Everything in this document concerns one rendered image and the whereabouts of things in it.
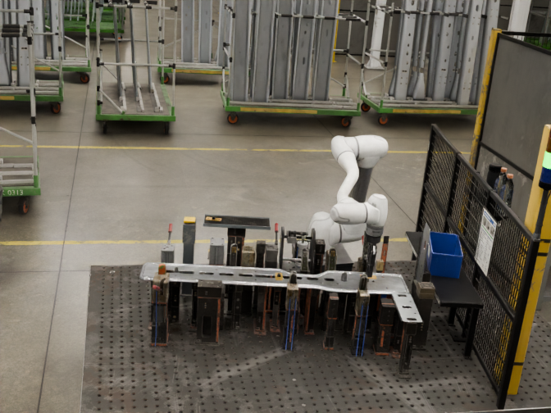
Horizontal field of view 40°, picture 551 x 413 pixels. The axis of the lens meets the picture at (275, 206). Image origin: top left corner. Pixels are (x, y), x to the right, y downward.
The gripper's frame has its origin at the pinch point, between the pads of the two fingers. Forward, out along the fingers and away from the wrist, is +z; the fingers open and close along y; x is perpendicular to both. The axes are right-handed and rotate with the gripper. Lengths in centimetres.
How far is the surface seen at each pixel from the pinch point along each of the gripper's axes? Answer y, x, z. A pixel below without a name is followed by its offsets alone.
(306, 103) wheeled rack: -707, 27, 80
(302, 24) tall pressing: -726, 14, -27
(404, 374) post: 41, 15, 36
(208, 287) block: 21, -82, 4
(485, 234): 9, 54, -27
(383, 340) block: 23.0, 6.8, 28.0
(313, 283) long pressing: 6.3, -29.2, 6.5
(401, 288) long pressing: 6.1, 16.5, 6.5
